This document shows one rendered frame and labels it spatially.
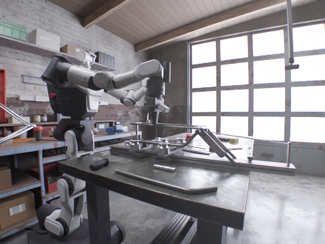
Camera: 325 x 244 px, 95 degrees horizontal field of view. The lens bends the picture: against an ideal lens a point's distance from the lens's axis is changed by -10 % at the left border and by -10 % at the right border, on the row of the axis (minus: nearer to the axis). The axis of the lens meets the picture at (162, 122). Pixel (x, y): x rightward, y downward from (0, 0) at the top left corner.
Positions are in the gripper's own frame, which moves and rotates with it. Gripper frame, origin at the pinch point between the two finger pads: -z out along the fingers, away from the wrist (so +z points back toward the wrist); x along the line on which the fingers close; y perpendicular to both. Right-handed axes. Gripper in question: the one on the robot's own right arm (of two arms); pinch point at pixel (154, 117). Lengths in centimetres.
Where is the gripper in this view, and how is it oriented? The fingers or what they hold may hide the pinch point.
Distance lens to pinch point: 79.6
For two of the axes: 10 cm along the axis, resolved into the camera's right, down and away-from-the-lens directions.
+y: -8.5, -0.5, 5.2
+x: 5.2, -0.3, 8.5
